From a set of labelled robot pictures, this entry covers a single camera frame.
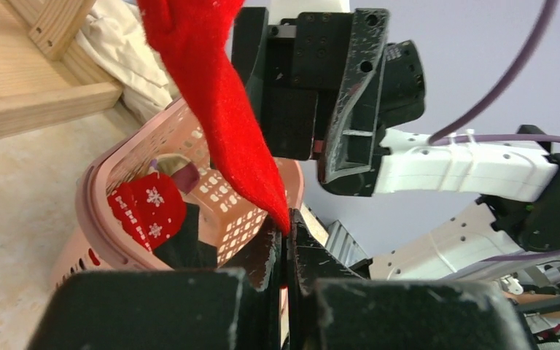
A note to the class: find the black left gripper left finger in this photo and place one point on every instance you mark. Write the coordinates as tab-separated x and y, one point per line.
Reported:
236	306

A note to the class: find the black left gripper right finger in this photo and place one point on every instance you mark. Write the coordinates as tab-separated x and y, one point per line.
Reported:
331	307

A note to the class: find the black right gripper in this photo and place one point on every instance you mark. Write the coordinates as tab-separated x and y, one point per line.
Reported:
328	85

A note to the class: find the pink plastic laundry basket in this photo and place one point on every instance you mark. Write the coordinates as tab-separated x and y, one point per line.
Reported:
227	221

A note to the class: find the red patterned sock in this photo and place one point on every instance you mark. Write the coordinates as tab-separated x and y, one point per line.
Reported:
149	209

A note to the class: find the striped maroon purple sock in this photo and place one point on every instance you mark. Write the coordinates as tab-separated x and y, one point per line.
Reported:
179	168

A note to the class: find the red plain sock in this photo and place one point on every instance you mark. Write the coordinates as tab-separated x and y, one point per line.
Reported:
190	37

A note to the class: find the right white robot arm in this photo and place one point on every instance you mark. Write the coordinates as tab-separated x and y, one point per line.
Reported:
512	226

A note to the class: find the beige crumpled cloth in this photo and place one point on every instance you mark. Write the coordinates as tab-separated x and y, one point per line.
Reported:
113	36

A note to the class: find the wooden drying rack frame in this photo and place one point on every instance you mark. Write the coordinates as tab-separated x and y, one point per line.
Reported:
46	78

